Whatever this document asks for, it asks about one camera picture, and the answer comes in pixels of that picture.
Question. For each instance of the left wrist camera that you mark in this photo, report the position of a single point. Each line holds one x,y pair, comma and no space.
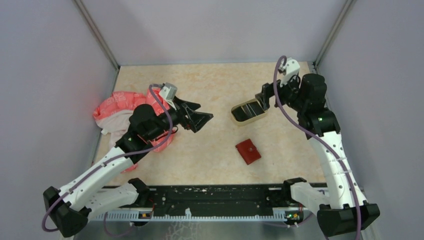
168,91

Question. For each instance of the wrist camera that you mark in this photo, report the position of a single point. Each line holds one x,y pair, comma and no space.
168,91
290,69

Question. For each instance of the beige oval tray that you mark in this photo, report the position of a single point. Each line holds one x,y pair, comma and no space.
250,120

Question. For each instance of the red card holder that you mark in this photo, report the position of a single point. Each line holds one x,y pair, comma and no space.
248,151

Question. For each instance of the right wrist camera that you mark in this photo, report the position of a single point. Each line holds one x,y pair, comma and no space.
290,69

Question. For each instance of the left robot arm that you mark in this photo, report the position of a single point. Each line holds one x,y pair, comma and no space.
106,172

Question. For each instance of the aluminium frame rail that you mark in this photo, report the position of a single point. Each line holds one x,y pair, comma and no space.
188,217

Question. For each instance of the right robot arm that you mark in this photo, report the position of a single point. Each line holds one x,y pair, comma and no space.
345,209

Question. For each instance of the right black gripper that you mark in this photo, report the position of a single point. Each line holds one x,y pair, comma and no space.
267,90

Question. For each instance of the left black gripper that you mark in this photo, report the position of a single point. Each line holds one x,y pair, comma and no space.
196,120

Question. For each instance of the pink white cloth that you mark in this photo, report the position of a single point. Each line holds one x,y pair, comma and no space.
113,114

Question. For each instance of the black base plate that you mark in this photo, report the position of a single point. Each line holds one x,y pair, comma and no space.
229,201

